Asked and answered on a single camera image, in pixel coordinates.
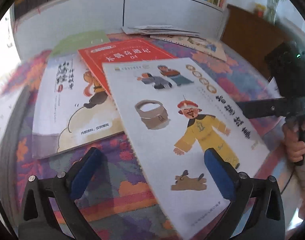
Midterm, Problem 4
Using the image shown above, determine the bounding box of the white emperor story book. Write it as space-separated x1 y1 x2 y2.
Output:
103 58 269 239

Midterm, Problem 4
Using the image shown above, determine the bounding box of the white mountain sea classic book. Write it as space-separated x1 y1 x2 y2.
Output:
32 53 123 159

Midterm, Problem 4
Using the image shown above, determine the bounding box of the red spiral book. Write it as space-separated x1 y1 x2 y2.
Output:
78 38 175 96

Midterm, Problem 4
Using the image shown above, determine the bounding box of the green world history book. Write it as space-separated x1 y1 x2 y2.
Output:
50 30 110 56

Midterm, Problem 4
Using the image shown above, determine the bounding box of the person's right hand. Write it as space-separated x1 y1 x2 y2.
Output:
283 123 305 163

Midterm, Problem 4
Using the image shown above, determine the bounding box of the brown wooden cabinet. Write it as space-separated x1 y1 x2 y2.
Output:
221 4 290 80

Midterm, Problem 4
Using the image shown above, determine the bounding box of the floral woven mat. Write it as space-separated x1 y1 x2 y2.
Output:
4 40 272 239

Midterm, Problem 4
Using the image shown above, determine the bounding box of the pile of thin white booklets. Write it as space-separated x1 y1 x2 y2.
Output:
122 25 227 62

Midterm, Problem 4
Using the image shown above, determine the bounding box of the white bookshelf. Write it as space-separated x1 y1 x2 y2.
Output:
12 0 228 60

